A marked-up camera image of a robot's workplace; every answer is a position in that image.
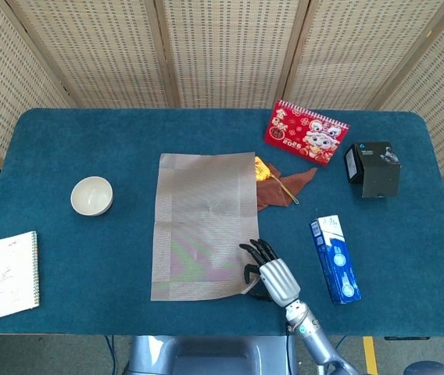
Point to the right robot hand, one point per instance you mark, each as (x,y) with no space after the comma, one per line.
(280,279)

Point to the beige woven placemat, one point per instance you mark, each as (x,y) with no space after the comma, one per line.
(206,218)

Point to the white bowl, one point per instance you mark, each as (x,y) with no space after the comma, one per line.
(91,195)

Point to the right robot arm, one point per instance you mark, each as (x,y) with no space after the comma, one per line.
(316,343)

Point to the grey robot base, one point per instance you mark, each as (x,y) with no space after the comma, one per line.
(214,355)

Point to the white spiral notebook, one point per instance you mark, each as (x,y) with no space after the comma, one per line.
(11,273)

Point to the blue and white carton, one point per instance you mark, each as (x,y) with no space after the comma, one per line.
(335,261)

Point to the brown cloth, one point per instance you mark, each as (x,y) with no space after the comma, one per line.
(284,187)

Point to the black cardboard box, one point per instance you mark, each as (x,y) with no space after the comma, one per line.
(378,173)

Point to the red desk calendar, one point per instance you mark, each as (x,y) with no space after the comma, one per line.
(308,133)

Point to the blue felt table cover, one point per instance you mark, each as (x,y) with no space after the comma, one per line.
(89,140)

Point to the woven bamboo folding screen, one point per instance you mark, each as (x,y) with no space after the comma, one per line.
(226,51)

